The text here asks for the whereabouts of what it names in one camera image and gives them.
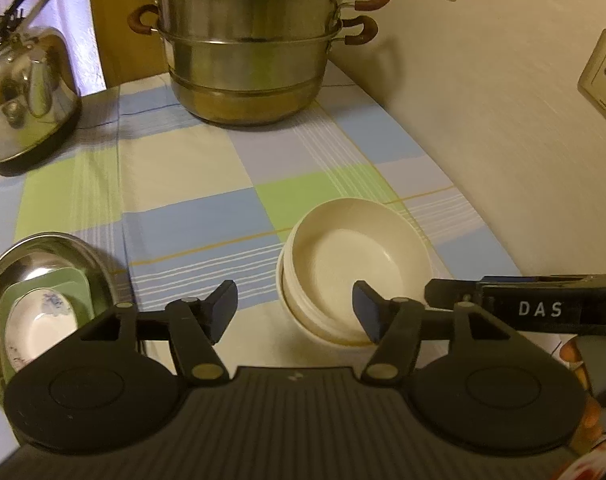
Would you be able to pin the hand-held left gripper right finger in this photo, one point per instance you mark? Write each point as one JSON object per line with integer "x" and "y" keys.
{"x": 368, "y": 310}

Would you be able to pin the large stainless steel plate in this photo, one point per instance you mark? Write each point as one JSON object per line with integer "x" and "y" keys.
{"x": 33, "y": 255}

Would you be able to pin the green square plate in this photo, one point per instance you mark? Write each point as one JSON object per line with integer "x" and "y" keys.
{"x": 68, "y": 285}

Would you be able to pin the small floral dish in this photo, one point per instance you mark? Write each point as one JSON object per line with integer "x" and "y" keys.
{"x": 38, "y": 330}

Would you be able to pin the pale patterned curtain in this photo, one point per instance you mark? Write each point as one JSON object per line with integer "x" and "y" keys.
{"x": 83, "y": 20}

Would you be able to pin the checked pastel tablecloth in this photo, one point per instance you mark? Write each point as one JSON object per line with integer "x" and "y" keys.
{"x": 183, "y": 170}

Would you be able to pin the stainless steel kettle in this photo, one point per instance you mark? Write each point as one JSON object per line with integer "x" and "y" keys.
{"x": 28, "y": 90}

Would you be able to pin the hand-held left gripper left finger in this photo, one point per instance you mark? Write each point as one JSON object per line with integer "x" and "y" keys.
{"x": 223, "y": 310}

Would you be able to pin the wooden panel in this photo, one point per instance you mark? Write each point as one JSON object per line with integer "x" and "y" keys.
{"x": 113, "y": 35}

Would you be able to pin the cream ribbed bowl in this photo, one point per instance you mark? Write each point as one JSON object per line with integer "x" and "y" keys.
{"x": 343, "y": 255}

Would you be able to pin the person's right hand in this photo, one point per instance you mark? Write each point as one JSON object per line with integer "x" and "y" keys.
{"x": 573, "y": 355}

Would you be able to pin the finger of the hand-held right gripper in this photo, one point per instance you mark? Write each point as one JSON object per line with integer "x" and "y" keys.
{"x": 450, "y": 292}
{"x": 543, "y": 280}

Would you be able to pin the beige round-port wall socket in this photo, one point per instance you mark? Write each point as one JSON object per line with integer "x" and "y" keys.
{"x": 605, "y": 77}

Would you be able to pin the stainless steel steamer pot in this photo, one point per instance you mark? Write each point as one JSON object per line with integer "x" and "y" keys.
{"x": 243, "y": 70}

